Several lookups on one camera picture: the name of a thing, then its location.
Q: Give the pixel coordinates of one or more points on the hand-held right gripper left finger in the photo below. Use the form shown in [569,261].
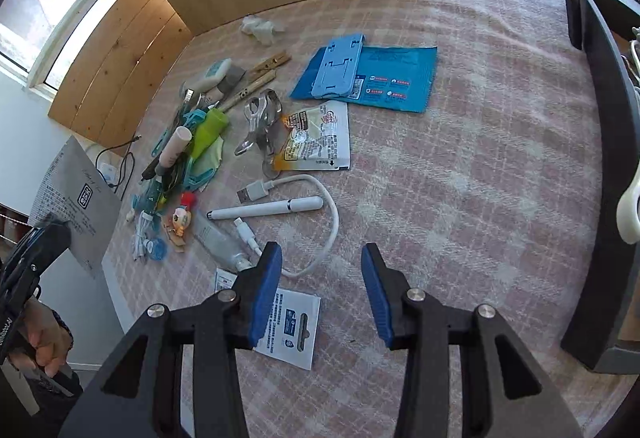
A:
[265,288]

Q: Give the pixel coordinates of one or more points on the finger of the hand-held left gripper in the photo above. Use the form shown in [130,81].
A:
[22,250]
[50,240]

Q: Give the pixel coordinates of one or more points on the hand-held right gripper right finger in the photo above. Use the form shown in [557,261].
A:
[377,298]

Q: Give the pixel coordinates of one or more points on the grey paper sheet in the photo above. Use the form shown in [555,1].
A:
[75,198]

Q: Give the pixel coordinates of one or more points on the black shallow tray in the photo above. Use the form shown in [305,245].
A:
[595,218]

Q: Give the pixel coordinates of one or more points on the person's left forearm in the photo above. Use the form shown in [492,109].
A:
[45,390]

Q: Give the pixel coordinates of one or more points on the person's left hand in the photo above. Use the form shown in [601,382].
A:
[45,338]

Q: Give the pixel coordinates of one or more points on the small white blue card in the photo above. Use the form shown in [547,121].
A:
[225,280]

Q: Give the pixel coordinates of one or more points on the white blue printed card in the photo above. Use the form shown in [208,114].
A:
[295,328]

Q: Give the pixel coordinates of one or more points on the clear small tube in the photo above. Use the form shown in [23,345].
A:
[220,243]

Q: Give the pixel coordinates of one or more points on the white stylus pen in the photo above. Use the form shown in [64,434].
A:
[270,209]

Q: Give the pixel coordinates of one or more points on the red yellow toy figure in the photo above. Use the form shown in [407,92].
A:
[182,213]

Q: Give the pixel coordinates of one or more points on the black marker pen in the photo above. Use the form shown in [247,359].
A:
[152,168]

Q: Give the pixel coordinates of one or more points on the teal plastic clothespin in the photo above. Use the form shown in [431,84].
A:
[200,175]
[192,118]
[160,143]

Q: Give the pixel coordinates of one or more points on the light green cloth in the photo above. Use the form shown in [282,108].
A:
[210,163]

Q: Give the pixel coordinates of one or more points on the red white creamer sachet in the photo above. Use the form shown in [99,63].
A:
[315,138]

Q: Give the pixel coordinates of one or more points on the pale pink tube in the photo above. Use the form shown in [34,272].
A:
[176,143]

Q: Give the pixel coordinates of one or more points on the pink plaid tablecloth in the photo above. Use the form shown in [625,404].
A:
[475,168]

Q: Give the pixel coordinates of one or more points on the green silicone sleeve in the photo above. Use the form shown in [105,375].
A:
[210,130]

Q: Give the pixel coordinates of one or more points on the large metal clip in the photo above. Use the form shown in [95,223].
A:
[260,110]

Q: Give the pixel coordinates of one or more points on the slatted pine board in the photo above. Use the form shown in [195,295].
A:
[120,68]

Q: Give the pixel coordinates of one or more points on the bamboo piece with holes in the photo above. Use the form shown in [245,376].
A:
[250,88]

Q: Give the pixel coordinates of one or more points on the white teal tube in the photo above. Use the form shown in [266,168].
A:
[215,73]

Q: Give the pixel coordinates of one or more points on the blue foil packet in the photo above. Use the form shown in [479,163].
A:
[400,78]

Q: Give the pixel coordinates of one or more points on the light blue phone stand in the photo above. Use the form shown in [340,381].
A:
[332,73]

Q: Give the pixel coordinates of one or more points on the clear bag of white pieces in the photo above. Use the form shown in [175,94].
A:
[261,29]

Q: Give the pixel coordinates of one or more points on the white window frame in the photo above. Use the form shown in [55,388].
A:
[85,2]

